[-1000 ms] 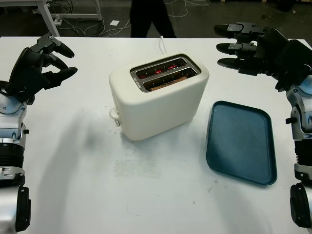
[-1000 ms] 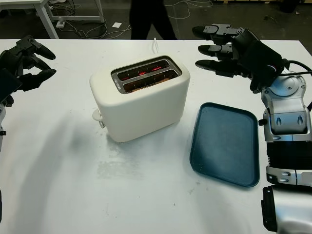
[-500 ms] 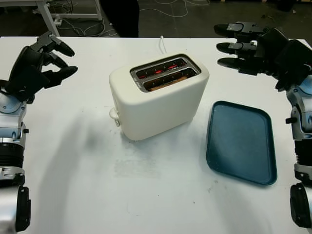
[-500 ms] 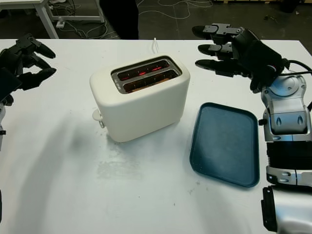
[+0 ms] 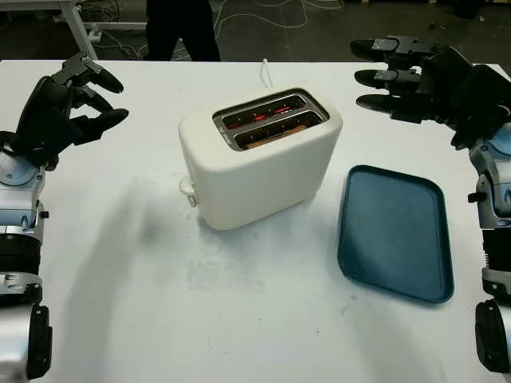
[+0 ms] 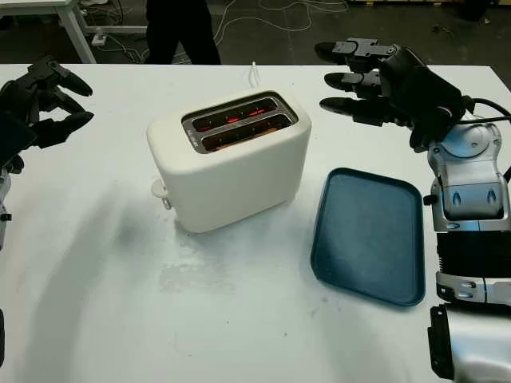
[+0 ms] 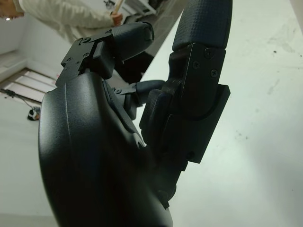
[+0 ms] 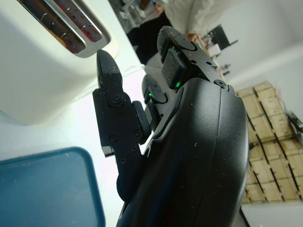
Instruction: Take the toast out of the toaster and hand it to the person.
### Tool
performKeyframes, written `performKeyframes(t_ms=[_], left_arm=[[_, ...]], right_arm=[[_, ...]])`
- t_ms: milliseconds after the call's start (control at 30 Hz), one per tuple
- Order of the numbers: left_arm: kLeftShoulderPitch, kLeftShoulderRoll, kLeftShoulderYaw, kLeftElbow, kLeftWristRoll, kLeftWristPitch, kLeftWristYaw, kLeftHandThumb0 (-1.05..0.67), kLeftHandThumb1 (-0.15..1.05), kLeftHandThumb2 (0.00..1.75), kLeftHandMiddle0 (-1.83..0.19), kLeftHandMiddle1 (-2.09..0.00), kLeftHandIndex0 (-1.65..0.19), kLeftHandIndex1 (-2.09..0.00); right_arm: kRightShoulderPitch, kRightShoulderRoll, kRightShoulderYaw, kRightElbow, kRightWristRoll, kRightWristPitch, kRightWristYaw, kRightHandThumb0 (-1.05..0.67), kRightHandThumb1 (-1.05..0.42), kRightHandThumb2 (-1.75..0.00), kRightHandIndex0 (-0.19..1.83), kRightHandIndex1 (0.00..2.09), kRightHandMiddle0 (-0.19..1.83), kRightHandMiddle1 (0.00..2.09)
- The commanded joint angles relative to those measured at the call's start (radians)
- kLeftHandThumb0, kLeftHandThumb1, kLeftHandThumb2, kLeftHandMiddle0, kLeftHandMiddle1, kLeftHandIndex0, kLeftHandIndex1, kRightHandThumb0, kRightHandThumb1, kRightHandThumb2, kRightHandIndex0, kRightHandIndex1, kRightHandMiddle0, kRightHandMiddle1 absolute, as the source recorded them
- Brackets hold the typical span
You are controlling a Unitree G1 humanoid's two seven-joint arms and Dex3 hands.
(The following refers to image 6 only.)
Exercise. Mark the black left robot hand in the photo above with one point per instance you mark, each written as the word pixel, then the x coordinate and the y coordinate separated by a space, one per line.
pixel 60 127

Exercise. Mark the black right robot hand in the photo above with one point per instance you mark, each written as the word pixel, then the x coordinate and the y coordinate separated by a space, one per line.
pixel 393 84

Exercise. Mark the browned toast slice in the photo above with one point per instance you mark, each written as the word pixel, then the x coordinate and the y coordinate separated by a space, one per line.
pixel 272 129

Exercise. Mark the person in dark trousers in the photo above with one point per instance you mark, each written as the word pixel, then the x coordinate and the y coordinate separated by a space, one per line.
pixel 179 32

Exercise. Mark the white two-slot toaster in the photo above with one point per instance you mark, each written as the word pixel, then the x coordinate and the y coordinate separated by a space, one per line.
pixel 239 179

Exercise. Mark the small dark debris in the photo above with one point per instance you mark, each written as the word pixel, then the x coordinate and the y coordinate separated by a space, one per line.
pixel 443 31

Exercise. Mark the white background desk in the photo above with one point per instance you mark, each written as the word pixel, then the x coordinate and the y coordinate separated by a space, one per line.
pixel 80 40

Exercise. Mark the white power strip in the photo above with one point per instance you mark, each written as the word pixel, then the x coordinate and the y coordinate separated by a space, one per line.
pixel 100 40

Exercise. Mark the black equipment base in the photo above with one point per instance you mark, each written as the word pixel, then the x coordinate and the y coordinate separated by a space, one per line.
pixel 471 10

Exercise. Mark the dark blue plastic tray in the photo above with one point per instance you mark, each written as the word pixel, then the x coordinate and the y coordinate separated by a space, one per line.
pixel 367 239

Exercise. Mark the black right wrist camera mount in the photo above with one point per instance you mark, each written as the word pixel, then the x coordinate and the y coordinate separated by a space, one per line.
pixel 435 97

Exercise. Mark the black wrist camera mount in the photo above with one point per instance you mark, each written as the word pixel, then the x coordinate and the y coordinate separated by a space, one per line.
pixel 435 97
pixel 14 135

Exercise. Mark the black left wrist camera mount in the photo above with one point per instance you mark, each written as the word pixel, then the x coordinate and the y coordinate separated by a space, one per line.
pixel 14 135

